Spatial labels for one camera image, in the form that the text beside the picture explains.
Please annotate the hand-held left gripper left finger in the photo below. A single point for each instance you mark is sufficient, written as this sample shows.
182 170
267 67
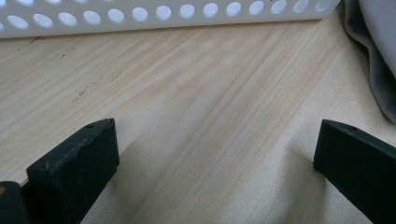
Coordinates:
74 168

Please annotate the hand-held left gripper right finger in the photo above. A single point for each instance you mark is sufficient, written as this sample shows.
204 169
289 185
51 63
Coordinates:
358 161

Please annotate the grey cloth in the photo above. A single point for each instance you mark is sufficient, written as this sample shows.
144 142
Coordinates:
378 46

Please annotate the white perforated plastic basket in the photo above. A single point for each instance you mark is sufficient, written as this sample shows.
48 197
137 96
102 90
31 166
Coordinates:
186 18

